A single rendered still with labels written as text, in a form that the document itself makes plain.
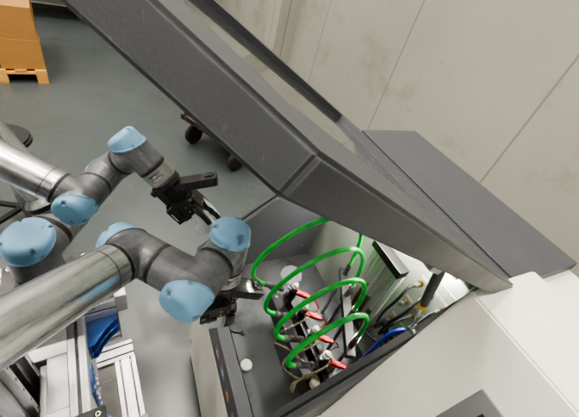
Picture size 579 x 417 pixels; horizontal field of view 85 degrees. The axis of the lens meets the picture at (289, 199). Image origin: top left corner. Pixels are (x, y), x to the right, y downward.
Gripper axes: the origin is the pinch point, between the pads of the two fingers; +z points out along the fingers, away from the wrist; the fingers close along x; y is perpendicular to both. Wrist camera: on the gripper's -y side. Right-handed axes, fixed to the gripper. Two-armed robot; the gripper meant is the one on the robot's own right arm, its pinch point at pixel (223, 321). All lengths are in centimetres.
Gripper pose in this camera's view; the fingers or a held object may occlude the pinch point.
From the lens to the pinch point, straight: 88.2
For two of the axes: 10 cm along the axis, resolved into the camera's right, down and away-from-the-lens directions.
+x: 3.7, 6.6, -6.5
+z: -2.3, 7.5, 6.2
